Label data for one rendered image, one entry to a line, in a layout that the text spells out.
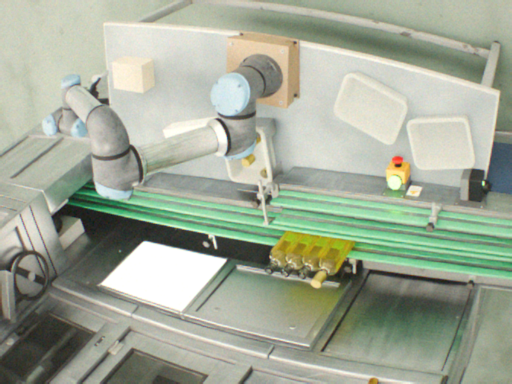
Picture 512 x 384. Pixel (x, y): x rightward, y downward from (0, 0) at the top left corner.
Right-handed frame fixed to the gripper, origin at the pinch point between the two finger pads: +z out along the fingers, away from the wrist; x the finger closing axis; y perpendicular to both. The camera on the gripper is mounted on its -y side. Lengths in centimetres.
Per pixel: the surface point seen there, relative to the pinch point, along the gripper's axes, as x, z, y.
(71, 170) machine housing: 34.7, -13.2, 18.4
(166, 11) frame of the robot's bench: -15, 52, 12
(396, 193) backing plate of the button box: 20, 8, -109
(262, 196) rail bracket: 27, -4, -66
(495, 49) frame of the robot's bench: -16, 79, -133
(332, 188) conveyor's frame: 24, 7, -86
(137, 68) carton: -4.5, 9.9, -5.7
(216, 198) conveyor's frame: 41, 5, -42
